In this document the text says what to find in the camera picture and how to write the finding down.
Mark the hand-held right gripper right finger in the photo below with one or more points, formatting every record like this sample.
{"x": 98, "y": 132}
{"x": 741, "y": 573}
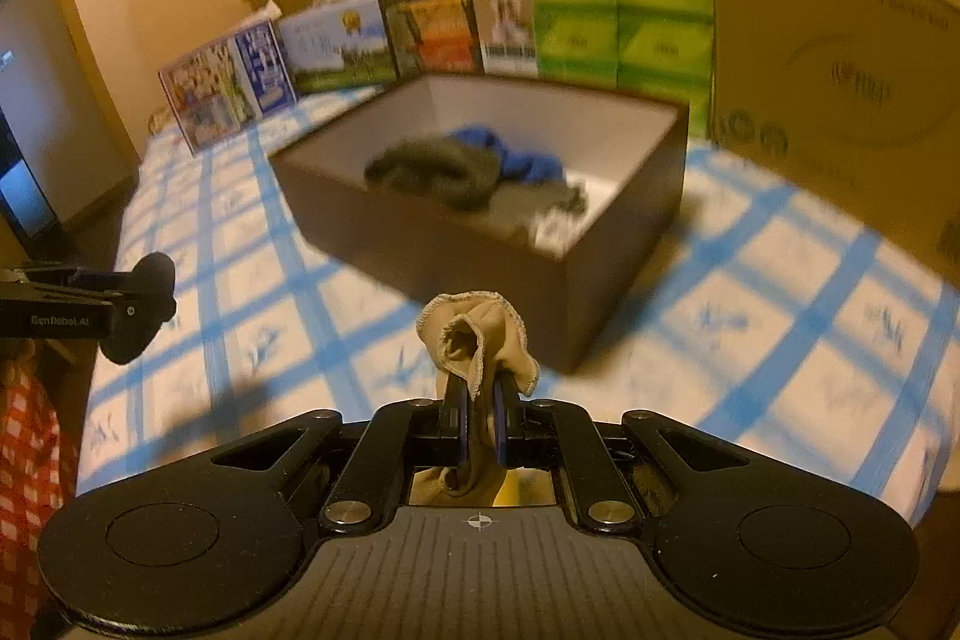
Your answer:
{"x": 502, "y": 434}

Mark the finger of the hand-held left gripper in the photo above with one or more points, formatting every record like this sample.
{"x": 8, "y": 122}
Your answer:
{"x": 146, "y": 302}

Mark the beige sock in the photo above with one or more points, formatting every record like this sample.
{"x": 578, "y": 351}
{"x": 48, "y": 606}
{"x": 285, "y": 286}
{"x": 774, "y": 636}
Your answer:
{"x": 480, "y": 329}

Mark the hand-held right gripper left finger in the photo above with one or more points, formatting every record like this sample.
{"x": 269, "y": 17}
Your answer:
{"x": 463, "y": 430}

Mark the blue checked bedsheet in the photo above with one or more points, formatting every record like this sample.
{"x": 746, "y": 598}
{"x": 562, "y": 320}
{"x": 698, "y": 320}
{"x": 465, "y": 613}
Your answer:
{"x": 750, "y": 340}

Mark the blue comic print box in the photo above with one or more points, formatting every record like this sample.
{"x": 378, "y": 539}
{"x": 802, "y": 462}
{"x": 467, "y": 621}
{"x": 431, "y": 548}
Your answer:
{"x": 217, "y": 81}

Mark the green tissue multipack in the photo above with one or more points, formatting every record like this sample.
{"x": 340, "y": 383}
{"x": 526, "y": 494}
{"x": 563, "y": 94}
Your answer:
{"x": 622, "y": 25}

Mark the red white patterned cloth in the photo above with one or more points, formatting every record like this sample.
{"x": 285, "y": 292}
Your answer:
{"x": 30, "y": 497}

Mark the blue cloth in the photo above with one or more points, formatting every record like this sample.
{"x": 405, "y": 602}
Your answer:
{"x": 525, "y": 164}

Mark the blue green milk carton box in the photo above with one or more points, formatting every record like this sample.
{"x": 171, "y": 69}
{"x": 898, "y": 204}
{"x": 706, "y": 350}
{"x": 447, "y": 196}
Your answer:
{"x": 337, "y": 44}

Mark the dark screen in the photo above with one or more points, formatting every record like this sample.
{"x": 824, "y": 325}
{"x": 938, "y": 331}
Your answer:
{"x": 19, "y": 175}

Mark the grey cloth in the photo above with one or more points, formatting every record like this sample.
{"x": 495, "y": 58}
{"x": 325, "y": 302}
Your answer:
{"x": 439, "y": 171}

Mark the white photo print box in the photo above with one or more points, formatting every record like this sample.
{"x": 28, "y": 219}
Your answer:
{"x": 508, "y": 29}

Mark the orange gold octagonal box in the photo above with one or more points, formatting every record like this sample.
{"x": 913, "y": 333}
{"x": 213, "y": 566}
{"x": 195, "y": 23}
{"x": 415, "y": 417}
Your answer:
{"x": 442, "y": 18}

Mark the large flat cardboard box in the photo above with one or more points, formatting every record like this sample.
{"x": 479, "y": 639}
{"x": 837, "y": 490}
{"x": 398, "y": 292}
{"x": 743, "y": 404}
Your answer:
{"x": 840, "y": 48}

